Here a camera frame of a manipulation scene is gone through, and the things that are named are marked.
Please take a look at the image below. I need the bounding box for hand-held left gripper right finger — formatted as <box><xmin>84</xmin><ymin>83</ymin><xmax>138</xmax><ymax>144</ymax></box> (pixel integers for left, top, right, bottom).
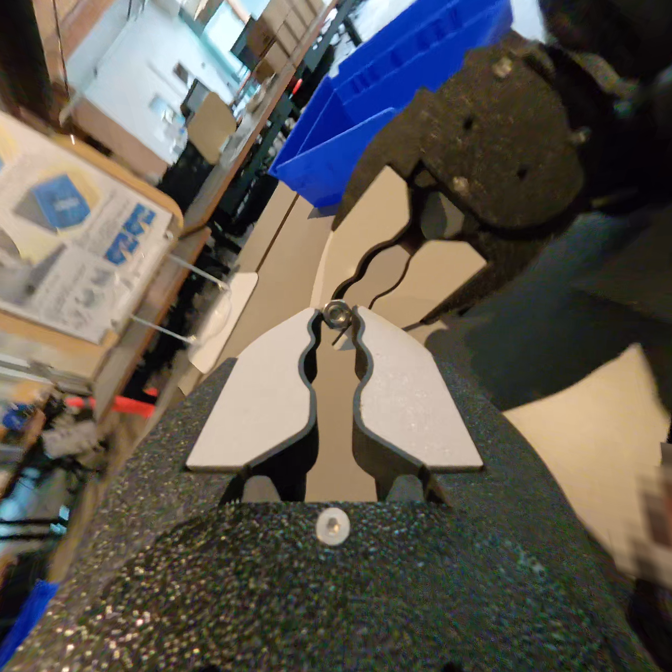
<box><xmin>349</xmin><ymin>306</ymin><xmax>485</xmax><ymax>486</ymax></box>

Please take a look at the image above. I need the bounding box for small orange object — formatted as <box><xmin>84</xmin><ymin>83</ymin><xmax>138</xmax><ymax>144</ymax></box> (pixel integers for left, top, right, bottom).
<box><xmin>65</xmin><ymin>393</ymin><xmax>160</xmax><ymax>414</ymax></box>

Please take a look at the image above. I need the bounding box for white base document stand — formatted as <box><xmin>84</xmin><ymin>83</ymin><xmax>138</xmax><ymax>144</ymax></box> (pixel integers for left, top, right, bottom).
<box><xmin>0</xmin><ymin>108</ymin><xmax>260</xmax><ymax>398</ymax></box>

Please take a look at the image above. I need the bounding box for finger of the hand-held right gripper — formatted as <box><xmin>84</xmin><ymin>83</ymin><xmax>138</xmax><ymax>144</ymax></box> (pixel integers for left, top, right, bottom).
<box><xmin>311</xmin><ymin>166</ymin><xmax>433</xmax><ymax>307</ymax></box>
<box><xmin>363</xmin><ymin>233</ymin><xmax>492</xmax><ymax>328</ymax></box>

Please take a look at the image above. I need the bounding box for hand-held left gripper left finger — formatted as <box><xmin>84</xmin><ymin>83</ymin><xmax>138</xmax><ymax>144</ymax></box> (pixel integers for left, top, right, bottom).
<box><xmin>185</xmin><ymin>308</ymin><xmax>324</xmax><ymax>486</ymax></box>

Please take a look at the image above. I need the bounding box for person's right forearm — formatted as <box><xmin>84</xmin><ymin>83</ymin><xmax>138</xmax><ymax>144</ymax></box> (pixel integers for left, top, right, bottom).
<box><xmin>541</xmin><ymin>0</ymin><xmax>672</xmax><ymax>211</ymax></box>

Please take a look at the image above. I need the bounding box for cardboard box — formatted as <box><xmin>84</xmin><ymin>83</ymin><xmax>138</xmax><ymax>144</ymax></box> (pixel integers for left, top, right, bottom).
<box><xmin>244</xmin><ymin>0</ymin><xmax>326</xmax><ymax>66</ymax></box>

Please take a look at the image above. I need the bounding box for large blue plastic bin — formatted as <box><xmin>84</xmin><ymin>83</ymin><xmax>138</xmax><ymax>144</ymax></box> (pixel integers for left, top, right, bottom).
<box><xmin>267</xmin><ymin>0</ymin><xmax>515</xmax><ymax>213</ymax></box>

